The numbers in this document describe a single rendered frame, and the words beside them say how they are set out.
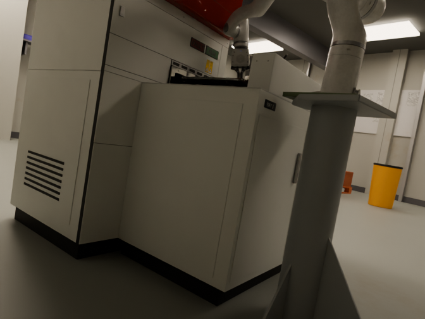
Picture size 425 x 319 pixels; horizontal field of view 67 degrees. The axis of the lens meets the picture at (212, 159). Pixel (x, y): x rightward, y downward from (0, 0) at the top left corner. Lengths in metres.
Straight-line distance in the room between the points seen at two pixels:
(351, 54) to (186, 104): 0.63
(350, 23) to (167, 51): 0.84
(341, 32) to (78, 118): 1.11
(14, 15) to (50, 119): 5.16
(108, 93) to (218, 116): 0.50
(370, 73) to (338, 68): 7.19
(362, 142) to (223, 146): 7.05
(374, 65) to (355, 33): 7.18
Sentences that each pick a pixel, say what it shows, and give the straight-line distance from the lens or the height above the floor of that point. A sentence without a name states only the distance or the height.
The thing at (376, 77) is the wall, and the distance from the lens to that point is 8.35.
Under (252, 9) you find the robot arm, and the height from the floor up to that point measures 1.31.
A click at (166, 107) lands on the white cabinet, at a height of 0.71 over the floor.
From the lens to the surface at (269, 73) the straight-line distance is 1.23.
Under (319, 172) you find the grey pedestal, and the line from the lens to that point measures 1.19.
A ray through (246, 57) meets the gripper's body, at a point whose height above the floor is 1.09.
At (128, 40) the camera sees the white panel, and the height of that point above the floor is 0.98.
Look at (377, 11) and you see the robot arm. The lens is 1.39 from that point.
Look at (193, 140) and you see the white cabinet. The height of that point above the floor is 0.60.
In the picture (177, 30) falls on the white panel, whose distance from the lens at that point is 1.74.
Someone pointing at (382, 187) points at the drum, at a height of 0.31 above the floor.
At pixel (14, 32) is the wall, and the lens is 6.79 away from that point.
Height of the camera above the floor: 0.62
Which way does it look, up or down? 4 degrees down
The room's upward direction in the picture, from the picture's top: 10 degrees clockwise
